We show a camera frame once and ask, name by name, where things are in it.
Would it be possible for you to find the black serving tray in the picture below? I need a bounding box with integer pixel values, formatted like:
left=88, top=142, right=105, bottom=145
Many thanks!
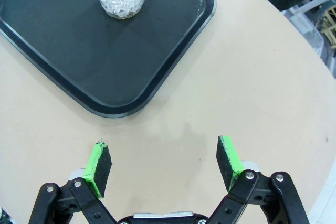
left=0, top=0, right=218, bottom=118

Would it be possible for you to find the clear plastic storage bin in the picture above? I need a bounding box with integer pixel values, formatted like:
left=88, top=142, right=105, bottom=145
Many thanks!
left=282, top=0, right=336, bottom=59

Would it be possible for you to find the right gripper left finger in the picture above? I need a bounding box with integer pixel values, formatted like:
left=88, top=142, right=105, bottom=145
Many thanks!
left=28, top=142, right=118, bottom=224

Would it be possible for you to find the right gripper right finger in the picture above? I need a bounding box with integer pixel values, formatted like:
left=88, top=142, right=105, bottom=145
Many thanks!
left=208, top=135, right=310, bottom=224

